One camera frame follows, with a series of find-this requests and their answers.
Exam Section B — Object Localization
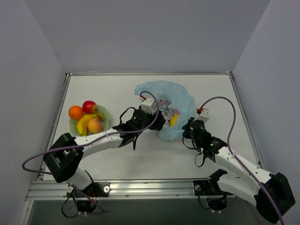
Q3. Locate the red fake apple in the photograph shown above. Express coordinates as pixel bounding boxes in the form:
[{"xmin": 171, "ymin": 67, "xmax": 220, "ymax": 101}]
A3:
[{"xmin": 82, "ymin": 100, "xmax": 98, "ymax": 114}]

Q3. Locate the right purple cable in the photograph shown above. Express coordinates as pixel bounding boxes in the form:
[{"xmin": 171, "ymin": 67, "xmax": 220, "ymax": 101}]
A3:
[{"xmin": 198, "ymin": 96, "xmax": 285, "ymax": 225}]

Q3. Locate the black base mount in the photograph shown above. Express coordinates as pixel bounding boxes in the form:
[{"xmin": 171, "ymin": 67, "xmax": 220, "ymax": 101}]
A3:
[
  {"xmin": 193, "ymin": 180, "xmax": 229, "ymax": 213},
  {"xmin": 61, "ymin": 181, "xmax": 110, "ymax": 218}
]

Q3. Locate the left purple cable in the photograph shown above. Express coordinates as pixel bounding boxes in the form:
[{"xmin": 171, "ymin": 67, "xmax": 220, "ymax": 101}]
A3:
[{"xmin": 22, "ymin": 90, "xmax": 160, "ymax": 174}]

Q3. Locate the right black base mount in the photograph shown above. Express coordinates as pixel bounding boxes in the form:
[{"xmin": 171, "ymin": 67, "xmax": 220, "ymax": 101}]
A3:
[{"xmin": 193, "ymin": 180, "xmax": 229, "ymax": 213}]

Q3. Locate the aluminium front rail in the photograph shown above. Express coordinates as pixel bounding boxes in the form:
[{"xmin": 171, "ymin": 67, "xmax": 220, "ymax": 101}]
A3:
[{"xmin": 25, "ymin": 177, "xmax": 280, "ymax": 201}]

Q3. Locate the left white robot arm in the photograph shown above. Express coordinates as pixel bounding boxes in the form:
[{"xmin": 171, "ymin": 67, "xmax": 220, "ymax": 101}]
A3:
[{"xmin": 43, "ymin": 109, "xmax": 165, "ymax": 196}]

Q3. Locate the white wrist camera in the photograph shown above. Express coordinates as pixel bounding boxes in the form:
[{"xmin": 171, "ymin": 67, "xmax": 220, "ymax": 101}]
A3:
[
  {"xmin": 195, "ymin": 108, "xmax": 210, "ymax": 124},
  {"xmin": 140, "ymin": 98, "xmax": 157, "ymax": 115}
]

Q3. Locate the blue translucent plastic bag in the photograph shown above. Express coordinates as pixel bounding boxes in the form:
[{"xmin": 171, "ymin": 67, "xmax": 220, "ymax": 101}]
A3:
[{"xmin": 135, "ymin": 80, "xmax": 195, "ymax": 141}]

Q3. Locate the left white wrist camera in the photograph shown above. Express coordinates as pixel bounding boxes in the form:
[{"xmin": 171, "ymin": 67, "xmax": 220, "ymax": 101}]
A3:
[{"xmin": 140, "ymin": 98, "xmax": 157, "ymax": 115}]

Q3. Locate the small orange fake fruit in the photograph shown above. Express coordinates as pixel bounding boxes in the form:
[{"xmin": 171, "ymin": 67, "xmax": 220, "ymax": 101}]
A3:
[{"xmin": 68, "ymin": 105, "xmax": 84, "ymax": 120}]

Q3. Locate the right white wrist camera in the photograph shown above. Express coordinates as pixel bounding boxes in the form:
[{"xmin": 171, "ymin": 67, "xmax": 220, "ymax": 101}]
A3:
[{"xmin": 195, "ymin": 108, "xmax": 210, "ymax": 124}]

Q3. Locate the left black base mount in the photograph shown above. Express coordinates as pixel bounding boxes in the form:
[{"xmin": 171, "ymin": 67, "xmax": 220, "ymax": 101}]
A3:
[{"xmin": 61, "ymin": 181, "xmax": 110, "ymax": 218}]

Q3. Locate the orange fake peach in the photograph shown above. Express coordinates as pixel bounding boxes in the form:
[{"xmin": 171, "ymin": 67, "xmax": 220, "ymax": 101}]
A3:
[{"xmin": 87, "ymin": 118, "xmax": 103, "ymax": 134}]

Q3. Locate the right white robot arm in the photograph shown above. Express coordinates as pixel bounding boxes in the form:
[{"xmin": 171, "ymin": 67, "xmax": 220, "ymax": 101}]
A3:
[{"xmin": 183, "ymin": 118, "xmax": 295, "ymax": 224}]

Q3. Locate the purple cable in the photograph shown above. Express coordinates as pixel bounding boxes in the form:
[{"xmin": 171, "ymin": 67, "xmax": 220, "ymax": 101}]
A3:
[
  {"xmin": 198, "ymin": 96, "xmax": 285, "ymax": 225},
  {"xmin": 22, "ymin": 90, "xmax": 160, "ymax": 174}
]

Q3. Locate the green glass bowl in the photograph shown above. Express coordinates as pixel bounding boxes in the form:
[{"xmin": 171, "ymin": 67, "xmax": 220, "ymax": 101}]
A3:
[{"xmin": 68, "ymin": 102, "xmax": 112, "ymax": 136}]

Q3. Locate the yellow fake fruit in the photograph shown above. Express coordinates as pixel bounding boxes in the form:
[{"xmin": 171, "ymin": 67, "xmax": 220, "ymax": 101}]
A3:
[{"xmin": 170, "ymin": 114, "xmax": 180, "ymax": 127}]

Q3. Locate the yellow fake banana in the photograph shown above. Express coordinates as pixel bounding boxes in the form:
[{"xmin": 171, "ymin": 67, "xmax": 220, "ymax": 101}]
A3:
[{"xmin": 76, "ymin": 113, "xmax": 105, "ymax": 136}]

